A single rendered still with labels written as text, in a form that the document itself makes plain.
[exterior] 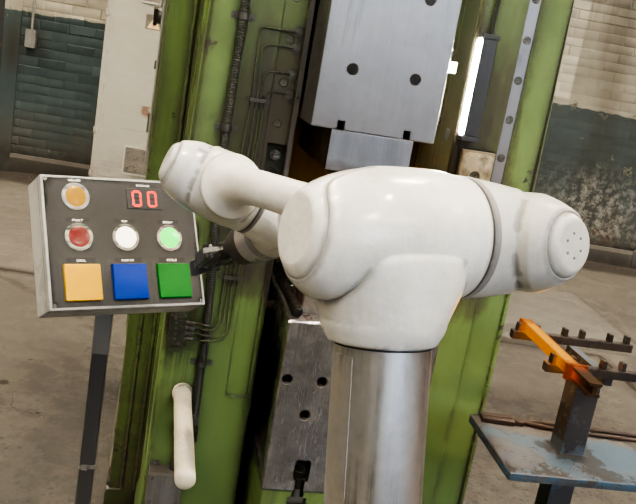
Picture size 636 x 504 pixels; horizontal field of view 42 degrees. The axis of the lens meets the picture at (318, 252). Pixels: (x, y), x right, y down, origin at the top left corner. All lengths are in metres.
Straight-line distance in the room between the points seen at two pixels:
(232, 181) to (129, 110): 6.14
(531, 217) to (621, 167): 7.78
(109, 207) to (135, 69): 5.58
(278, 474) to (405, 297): 1.37
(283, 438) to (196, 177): 0.95
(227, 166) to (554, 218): 0.58
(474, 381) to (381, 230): 1.63
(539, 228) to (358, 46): 1.14
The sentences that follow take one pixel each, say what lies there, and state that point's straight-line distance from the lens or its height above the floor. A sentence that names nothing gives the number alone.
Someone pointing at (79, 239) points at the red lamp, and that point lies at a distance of 1.73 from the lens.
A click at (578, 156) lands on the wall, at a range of 8.45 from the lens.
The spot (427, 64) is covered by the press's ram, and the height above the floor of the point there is 1.54.
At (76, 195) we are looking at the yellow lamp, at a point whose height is 1.17.
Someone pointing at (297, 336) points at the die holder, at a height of 0.88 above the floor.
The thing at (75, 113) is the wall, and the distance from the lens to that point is 8.10.
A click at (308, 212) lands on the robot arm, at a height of 1.38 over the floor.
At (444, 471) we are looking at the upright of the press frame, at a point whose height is 0.44.
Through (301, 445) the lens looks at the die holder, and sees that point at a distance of 2.08.
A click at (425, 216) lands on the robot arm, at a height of 1.39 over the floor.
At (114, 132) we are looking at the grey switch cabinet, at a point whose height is 0.60.
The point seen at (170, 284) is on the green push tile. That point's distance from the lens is 1.78.
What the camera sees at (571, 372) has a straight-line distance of 1.83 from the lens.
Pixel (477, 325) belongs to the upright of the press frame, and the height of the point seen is 0.89.
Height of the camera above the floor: 1.52
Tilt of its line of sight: 13 degrees down
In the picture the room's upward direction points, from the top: 10 degrees clockwise
